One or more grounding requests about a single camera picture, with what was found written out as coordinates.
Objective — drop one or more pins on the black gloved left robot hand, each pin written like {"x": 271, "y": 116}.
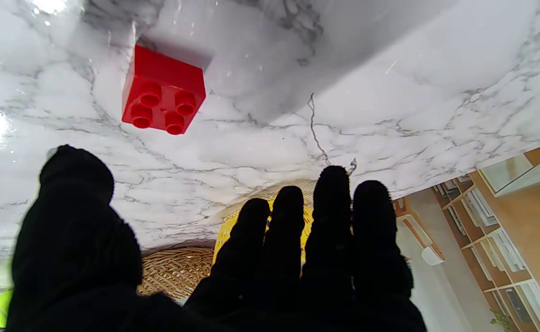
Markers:
{"x": 76, "y": 258}

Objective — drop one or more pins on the yellow-green tennis ball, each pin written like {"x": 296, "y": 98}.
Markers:
{"x": 0, "y": 309}

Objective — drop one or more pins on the red toy building block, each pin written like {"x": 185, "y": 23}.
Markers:
{"x": 168, "y": 78}

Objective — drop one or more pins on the woven wicker basket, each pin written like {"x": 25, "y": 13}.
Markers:
{"x": 173, "y": 274}

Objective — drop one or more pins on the yellow perforated plastic basket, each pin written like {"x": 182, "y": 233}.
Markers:
{"x": 222, "y": 237}

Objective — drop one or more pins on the printed room scene backdrop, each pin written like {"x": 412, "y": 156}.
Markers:
{"x": 505, "y": 230}

